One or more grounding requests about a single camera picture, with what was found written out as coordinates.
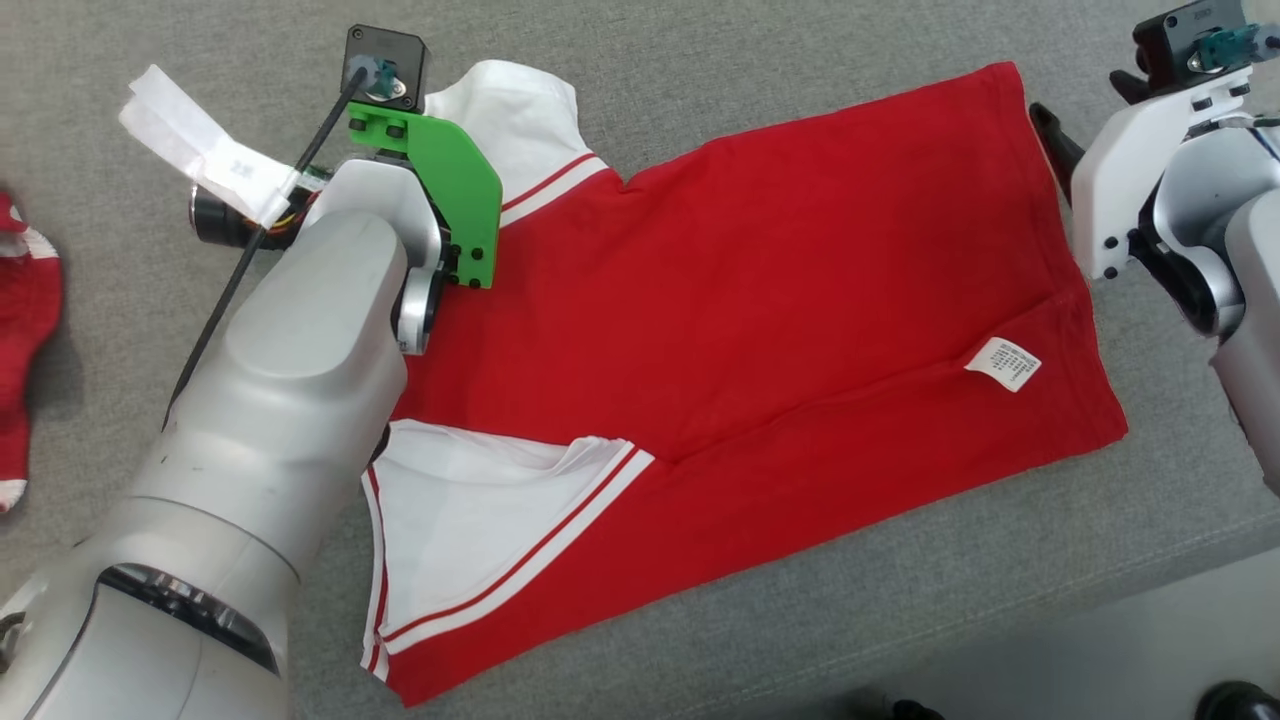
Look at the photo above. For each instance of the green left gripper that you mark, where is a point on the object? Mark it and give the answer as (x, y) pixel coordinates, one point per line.
(460, 190)

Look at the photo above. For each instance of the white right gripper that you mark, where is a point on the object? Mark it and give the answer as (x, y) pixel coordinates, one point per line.
(1125, 170)

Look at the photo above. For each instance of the red basketball jersey number 23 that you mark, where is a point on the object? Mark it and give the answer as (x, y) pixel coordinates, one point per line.
(750, 330)

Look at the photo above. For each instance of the red shorts white trim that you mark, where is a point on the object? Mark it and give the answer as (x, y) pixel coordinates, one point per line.
(25, 300)

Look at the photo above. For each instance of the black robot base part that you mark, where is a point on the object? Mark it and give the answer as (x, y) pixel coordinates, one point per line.
(1240, 702)
(918, 711)

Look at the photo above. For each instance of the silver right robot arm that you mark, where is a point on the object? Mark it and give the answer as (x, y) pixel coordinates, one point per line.
(1250, 300)

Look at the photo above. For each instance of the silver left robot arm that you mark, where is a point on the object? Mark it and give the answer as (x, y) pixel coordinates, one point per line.
(300, 330)

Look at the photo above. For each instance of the white tape label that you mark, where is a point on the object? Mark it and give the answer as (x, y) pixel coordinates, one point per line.
(190, 135)

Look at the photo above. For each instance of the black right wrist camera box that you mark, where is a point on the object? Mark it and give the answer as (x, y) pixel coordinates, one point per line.
(1170, 40)

